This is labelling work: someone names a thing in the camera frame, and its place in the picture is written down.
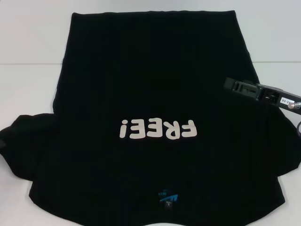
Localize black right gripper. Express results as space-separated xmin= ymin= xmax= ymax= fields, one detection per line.
xmin=223 ymin=77 xmax=301 ymax=116

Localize black shirt with FREE print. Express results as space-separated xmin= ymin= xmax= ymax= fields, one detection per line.
xmin=0 ymin=9 xmax=301 ymax=226

